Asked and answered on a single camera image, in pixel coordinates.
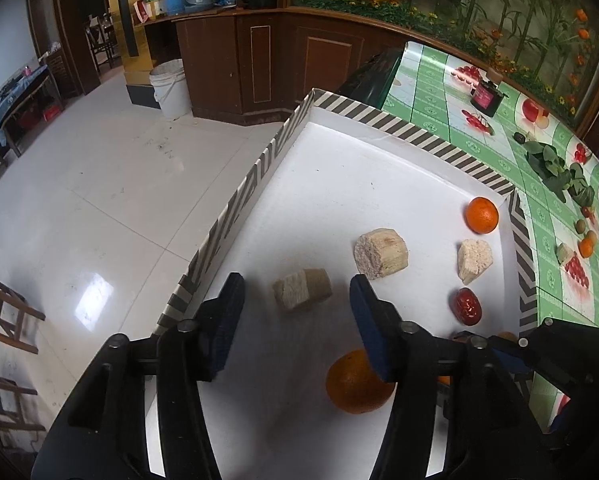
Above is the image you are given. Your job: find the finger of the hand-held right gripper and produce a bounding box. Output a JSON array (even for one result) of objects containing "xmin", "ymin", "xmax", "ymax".
[{"xmin": 487, "ymin": 317, "xmax": 599, "ymax": 397}]

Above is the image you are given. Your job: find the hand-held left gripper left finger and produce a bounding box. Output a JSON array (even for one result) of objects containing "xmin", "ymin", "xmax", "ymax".
[{"xmin": 32, "ymin": 272, "xmax": 247, "ymax": 480}]

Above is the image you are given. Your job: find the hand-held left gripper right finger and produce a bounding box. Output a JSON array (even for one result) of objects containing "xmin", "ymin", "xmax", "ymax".
[{"xmin": 348, "ymin": 274, "xmax": 547, "ymax": 480}]

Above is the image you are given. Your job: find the white tray with striped rim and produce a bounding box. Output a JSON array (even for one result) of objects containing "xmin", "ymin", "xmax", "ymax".
[{"xmin": 144, "ymin": 87, "xmax": 537, "ymax": 480}]

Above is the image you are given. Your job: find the green fruit-printed tablecloth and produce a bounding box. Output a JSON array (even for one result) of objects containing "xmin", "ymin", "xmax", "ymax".
[{"xmin": 379, "ymin": 40, "xmax": 599, "ymax": 431}]

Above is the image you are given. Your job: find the bok choy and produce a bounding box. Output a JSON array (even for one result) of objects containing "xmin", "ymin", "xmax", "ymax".
[
  {"xmin": 562, "ymin": 162, "xmax": 596, "ymax": 207},
  {"xmin": 523, "ymin": 141, "xmax": 569, "ymax": 196}
]

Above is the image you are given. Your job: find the wooden stool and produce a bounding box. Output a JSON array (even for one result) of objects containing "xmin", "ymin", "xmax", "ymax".
[{"xmin": 0, "ymin": 260, "xmax": 47, "ymax": 356}]

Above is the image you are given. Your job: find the white plastic bucket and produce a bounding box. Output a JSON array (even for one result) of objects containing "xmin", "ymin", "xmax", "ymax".
[{"xmin": 149, "ymin": 58, "xmax": 192, "ymax": 120}]

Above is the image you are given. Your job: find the black jar with red label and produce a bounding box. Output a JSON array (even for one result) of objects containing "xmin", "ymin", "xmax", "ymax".
[{"xmin": 469, "ymin": 79, "xmax": 510, "ymax": 118}]

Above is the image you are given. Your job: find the wooden counter cabinet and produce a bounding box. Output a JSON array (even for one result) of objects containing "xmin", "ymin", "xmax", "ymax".
[{"xmin": 122, "ymin": 5, "xmax": 405, "ymax": 128}]

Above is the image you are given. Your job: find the table with blue cloth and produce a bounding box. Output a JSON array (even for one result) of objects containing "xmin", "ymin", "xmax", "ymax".
[{"xmin": 0, "ymin": 62, "xmax": 65, "ymax": 158}]

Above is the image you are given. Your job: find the wooden chair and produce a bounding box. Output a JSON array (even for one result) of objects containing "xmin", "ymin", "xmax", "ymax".
[{"xmin": 84, "ymin": 12, "xmax": 117, "ymax": 68}]

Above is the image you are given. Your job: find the red and white box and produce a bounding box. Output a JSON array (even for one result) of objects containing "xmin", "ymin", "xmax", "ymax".
[{"xmin": 133, "ymin": 0, "xmax": 167, "ymax": 23}]

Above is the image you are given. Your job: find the artificial flower bamboo display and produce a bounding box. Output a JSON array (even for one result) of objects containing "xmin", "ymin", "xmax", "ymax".
[{"xmin": 292, "ymin": 0, "xmax": 599, "ymax": 126}]

